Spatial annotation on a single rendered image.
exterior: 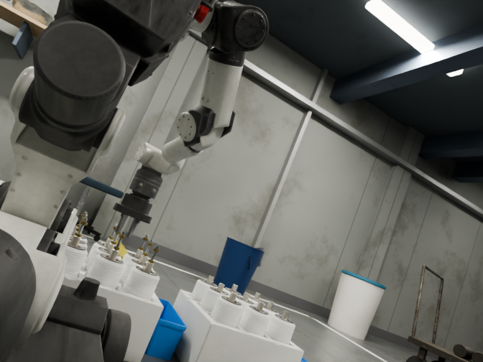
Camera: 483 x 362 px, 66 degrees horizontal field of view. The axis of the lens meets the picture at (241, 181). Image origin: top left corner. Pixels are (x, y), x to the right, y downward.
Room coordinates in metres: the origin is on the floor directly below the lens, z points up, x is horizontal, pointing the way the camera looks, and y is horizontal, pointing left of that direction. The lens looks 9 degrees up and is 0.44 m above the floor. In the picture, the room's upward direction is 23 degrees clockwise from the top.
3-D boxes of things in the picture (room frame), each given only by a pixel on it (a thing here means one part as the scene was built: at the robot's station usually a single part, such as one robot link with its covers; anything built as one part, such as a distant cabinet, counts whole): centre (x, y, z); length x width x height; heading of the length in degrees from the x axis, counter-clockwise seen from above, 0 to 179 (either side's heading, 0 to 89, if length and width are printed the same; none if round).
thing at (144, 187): (1.20, 0.28, 0.45); 0.13 x 0.10 x 0.12; 85
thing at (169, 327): (1.45, 0.08, 0.06); 0.30 x 0.11 x 0.12; 21
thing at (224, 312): (1.35, -0.13, 0.16); 0.10 x 0.10 x 0.18
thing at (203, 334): (1.51, -0.19, 0.09); 0.39 x 0.39 x 0.18; 23
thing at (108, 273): (1.20, 0.28, 0.16); 0.10 x 0.10 x 0.18
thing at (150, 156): (1.21, 0.29, 0.57); 0.11 x 0.11 x 0.11; 36
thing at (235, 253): (3.59, -0.29, 0.25); 0.43 x 0.40 x 0.51; 117
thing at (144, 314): (1.31, 0.32, 0.09); 0.39 x 0.39 x 0.18; 21
